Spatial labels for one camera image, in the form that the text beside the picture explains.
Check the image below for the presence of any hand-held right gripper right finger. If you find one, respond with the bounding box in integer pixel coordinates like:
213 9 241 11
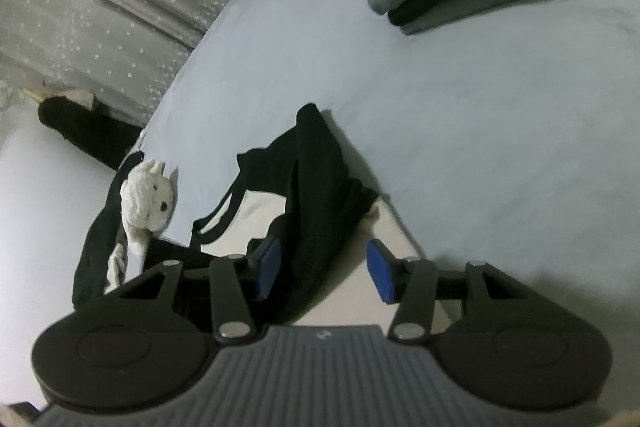
366 237 531 346

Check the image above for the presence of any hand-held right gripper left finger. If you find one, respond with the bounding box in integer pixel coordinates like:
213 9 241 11
117 237 282 341

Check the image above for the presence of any black and cream printed sweatshirt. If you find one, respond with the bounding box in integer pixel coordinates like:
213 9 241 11
150 103 468 338

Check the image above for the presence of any white plush dog toy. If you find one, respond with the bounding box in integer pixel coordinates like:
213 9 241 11
119 160 180 258

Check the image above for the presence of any cream sock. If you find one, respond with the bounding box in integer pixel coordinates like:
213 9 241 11
104 242 127 294

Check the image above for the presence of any crumpled black garment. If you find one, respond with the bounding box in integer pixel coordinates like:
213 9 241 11
72 151 201 311

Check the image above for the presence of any black hanging garment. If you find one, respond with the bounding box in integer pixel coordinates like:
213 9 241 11
37 96 144 170

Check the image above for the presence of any folded dark grey garment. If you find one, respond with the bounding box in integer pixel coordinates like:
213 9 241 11
400 0 586 36

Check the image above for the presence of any grey star patterned curtain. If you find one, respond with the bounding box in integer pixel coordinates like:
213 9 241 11
0 0 251 128

